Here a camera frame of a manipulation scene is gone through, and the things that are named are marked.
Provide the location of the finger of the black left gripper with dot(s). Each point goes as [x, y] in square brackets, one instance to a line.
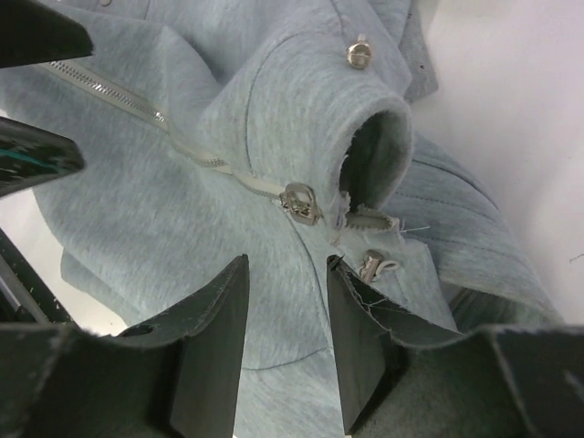
[38, 34]
[31, 156]

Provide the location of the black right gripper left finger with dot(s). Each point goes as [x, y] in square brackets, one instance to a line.
[173, 375]

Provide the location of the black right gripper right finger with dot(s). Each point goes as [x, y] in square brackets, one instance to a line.
[402, 376]

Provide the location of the grey zip jacket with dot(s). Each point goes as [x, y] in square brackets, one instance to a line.
[278, 129]

